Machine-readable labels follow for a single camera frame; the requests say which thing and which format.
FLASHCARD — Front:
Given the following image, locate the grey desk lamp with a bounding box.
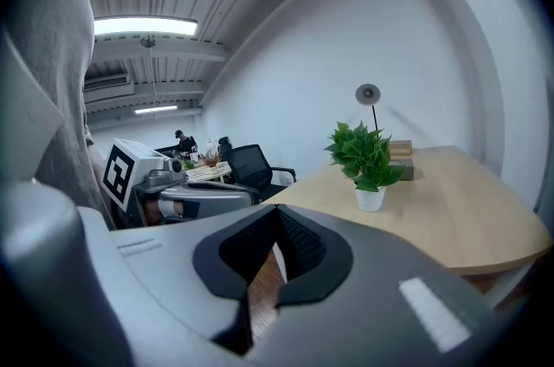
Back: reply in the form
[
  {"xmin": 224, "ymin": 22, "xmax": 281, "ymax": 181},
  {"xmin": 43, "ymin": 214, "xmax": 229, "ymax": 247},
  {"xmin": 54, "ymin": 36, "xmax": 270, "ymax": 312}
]
[{"xmin": 354, "ymin": 82, "xmax": 383, "ymax": 132}]

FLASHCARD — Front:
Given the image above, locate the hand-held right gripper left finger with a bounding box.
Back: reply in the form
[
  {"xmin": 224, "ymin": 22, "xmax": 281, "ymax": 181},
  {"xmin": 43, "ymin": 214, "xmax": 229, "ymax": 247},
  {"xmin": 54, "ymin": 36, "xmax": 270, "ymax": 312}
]
[{"xmin": 107, "ymin": 203, "xmax": 281, "ymax": 357}]

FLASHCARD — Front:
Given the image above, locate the white air conditioner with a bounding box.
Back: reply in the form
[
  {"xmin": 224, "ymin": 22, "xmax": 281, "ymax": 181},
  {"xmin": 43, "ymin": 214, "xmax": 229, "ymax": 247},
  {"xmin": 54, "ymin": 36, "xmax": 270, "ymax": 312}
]
[{"xmin": 83, "ymin": 73, "xmax": 136, "ymax": 104}]

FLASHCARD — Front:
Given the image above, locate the large ceiling light panel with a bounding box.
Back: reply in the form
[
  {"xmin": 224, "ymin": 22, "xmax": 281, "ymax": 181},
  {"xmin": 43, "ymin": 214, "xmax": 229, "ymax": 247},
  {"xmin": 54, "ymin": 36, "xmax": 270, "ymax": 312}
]
[{"xmin": 93, "ymin": 16, "xmax": 199, "ymax": 37}]

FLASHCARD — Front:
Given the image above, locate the tan wooden box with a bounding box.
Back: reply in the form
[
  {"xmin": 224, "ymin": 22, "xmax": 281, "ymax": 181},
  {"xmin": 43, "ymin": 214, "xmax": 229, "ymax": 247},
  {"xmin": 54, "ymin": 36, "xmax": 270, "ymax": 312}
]
[{"xmin": 387, "ymin": 139, "xmax": 414, "ymax": 162}]

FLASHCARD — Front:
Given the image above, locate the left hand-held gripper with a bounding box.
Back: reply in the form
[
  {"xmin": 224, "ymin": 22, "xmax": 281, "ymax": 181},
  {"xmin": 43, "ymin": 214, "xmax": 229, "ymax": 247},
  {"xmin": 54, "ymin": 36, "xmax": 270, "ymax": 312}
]
[{"xmin": 102, "ymin": 138, "xmax": 257, "ymax": 229}]

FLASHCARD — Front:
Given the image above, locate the small ceiling light strip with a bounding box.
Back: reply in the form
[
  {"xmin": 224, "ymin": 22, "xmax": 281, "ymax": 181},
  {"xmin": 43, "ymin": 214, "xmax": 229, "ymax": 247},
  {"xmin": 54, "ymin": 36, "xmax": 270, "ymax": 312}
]
[{"xmin": 133, "ymin": 105, "xmax": 179, "ymax": 116}]

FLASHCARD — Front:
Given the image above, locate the light wooden background table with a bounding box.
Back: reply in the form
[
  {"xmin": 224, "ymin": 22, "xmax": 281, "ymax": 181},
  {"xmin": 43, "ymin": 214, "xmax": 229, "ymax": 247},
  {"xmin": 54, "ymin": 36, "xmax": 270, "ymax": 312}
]
[{"xmin": 184, "ymin": 160, "xmax": 233, "ymax": 184}]

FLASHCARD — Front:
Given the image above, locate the grey box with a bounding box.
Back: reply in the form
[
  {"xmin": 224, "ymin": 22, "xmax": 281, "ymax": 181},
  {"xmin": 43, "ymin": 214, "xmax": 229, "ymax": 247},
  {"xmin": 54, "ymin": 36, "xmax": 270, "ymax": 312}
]
[{"xmin": 389, "ymin": 159, "xmax": 416, "ymax": 182}]

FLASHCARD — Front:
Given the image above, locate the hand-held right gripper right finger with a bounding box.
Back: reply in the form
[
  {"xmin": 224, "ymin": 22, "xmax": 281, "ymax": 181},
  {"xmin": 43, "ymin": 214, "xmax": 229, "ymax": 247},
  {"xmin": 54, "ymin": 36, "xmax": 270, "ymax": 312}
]
[{"xmin": 242, "ymin": 203, "xmax": 499, "ymax": 367}]

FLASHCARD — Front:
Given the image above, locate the black mesh office chair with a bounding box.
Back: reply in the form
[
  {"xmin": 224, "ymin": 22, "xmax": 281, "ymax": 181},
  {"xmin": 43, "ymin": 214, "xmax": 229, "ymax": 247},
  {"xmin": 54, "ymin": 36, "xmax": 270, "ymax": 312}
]
[{"xmin": 225, "ymin": 144, "xmax": 298, "ymax": 202}]

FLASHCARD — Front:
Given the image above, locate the green potted plant white pot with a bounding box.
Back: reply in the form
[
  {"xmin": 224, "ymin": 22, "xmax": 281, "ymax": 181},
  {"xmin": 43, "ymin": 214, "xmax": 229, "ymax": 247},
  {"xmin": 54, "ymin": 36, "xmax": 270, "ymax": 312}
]
[{"xmin": 323, "ymin": 120, "xmax": 407, "ymax": 213}]

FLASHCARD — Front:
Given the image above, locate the black high-back chair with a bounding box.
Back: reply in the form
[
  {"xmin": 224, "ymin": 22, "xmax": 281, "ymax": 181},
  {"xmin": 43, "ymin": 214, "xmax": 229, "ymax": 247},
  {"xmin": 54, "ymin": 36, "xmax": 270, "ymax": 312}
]
[{"xmin": 217, "ymin": 135, "xmax": 234, "ymax": 162}]

